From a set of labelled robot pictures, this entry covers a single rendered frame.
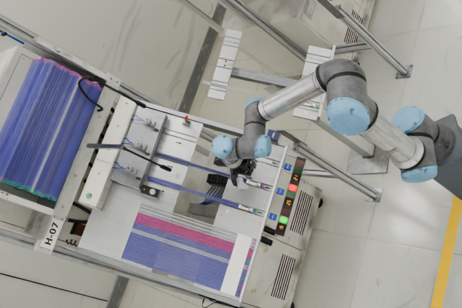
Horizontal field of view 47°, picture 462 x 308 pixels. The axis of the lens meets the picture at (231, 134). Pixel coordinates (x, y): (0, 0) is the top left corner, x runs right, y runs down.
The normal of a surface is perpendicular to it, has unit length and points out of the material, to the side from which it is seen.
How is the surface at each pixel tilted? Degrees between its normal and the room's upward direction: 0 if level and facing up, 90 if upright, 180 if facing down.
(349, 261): 0
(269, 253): 90
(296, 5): 0
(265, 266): 90
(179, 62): 90
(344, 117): 83
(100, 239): 44
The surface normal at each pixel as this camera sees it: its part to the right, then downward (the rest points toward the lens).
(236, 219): -0.06, -0.29
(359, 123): -0.18, 0.81
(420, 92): -0.70, -0.40
